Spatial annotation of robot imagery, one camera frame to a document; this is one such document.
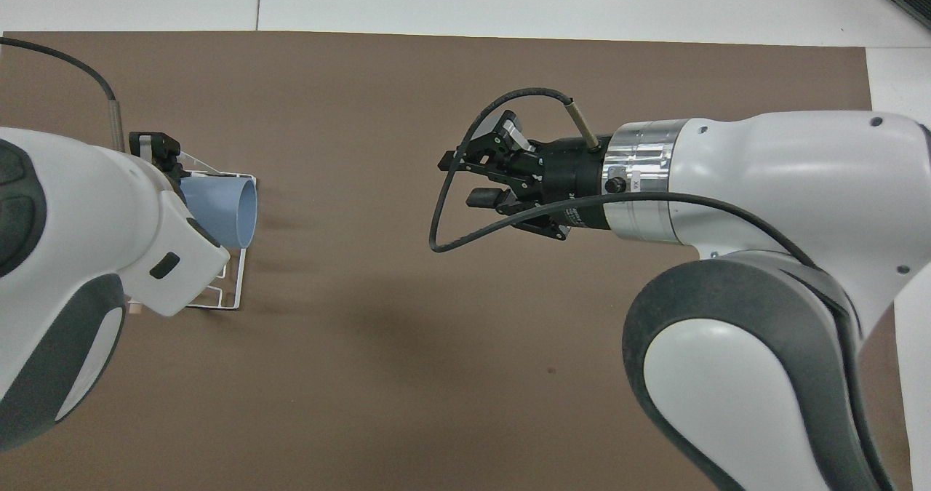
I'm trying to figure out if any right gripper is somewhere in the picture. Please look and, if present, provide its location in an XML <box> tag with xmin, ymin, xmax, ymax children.
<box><xmin>439</xmin><ymin>111</ymin><xmax>612</xmax><ymax>243</ymax></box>

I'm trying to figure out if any light blue cup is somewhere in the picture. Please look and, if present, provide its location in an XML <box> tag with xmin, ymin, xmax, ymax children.
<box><xmin>178</xmin><ymin>173</ymin><xmax>260</xmax><ymax>251</ymax></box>

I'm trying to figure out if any black cable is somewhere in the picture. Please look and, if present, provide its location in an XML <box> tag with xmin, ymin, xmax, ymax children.
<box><xmin>0</xmin><ymin>35</ymin><xmax>127</xmax><ymax>152</ymax></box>
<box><xmin>428</xmin><ymin>87</ymin><xmax>826</xmax><ymax>270</ymax></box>

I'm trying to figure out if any white wire cup holder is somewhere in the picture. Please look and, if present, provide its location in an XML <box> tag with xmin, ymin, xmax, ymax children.
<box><xmin>177</xmin><ymin>151</ymin><xmax>249</xmax><ymax>312</ymax></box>

